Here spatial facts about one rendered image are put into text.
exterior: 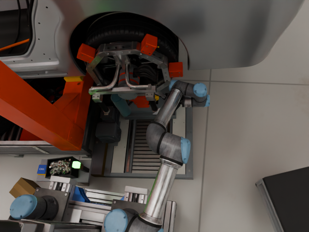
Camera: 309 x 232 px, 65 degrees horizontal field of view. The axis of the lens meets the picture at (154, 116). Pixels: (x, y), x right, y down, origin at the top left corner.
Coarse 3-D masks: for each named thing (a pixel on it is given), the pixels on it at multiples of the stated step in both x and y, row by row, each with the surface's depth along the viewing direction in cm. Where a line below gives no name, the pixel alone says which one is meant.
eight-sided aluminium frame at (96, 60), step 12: (108, 48) 147; (120, 48) 142; (132, 48) 140; (96, 60) 152; (156, 60) 148; (96, 72) 171; (168, 72) 159; (108, 84) 184; (156, 84) 181; (168, 84) 171
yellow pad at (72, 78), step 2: (72, 76) 190; (74, 76) 190; (76, 76) 189; (78, 76) 189; (80, 76) 189; (82, 76) 192; (64, 78) 191; (66, 78) 190; (68, 78) 190; (70, 78) 190; (72, 78) 190; (74, 78) 189; (76, 78) 189; (78, 78) 189; (80, 78) 189; (82, 78) 192; (66, 80) 192; (68, 80) 192; (70, 80) 192; (72, 80) 192; (74, 80) 192; (76, 80) 192; (78, 80) 191; (80, 80) 191; (82, 80) 192
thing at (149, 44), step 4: (148, 36) 137; (152, 36) 139; (144, 40) 138; (148, 40) 136; (152, 40) 138; (156, 40) 139; (144, 44) 136; (148, 44) 135; (152, 44) 136; (156, 44) 138; (144, 48) 139; (148, 48) 138; (152, 48) 138; (144, 52) 142; (148, 52) 142; (152, 52) 142
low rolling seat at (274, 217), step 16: (272, 176) 172; (288, 176) 170; (304, 176) 168; (272, 192) 167; (288, 192) 166; (304, 192) 164; (272, 208) 169; (288, 208) 162; (304, 208) 160; (272, 224) 179; (288, 224) 158; (304, 224) 156
